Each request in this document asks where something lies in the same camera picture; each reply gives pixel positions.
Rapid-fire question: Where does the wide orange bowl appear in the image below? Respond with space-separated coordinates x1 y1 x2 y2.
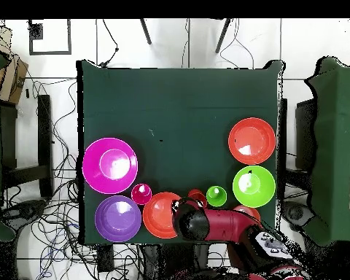
227 117 277 166
142 191 183 240

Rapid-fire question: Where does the orange cup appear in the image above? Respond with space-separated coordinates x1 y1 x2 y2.
187 188 208 209

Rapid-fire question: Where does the green cup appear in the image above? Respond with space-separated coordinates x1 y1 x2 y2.
206 185 228 208

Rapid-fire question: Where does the crimson red cup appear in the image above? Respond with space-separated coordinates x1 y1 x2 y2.
131 183 153 206

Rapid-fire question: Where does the purple bowl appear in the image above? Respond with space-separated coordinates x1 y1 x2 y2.
94 195 143 244

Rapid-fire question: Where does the small deep orange bowl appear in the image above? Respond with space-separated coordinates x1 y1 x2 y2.
232 204 261 222

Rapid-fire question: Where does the large pink bowl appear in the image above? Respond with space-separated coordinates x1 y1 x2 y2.
82 137 139 195

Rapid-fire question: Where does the black power box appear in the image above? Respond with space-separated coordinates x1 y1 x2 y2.
96 244 115 273

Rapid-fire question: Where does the green bowl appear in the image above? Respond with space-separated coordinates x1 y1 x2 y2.
232 165 276 209

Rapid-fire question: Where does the dark green tablecloth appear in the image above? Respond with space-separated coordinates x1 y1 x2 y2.
76 59 284 246

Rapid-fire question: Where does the cardboard box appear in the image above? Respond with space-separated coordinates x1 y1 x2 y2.
0 23 29 105

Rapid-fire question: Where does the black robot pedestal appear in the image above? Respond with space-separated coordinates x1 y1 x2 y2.
139 243 231 280

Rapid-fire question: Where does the tangle of black cables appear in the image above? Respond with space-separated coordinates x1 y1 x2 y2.
0 78 144 280

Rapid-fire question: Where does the grey pedestal leg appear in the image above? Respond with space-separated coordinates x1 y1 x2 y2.
1 199 49 231
281 201 314 231

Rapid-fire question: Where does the black stand frame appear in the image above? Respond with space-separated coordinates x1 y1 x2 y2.
0 94 55 199
294 98 317 173

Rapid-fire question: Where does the black cable with plug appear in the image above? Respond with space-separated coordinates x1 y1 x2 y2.
98 18 120 69

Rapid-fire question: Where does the black camera tripod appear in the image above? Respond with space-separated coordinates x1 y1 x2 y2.
139 18 233 54

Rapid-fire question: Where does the black square floor frame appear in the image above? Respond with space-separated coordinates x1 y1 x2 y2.
28 18 72 55

